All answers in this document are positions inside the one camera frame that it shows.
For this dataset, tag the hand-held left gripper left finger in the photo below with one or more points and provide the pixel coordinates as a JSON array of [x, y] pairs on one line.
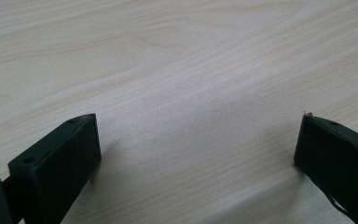
[[56, 168]]

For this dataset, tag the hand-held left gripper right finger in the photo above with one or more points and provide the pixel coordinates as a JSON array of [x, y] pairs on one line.
[[338, 155]]

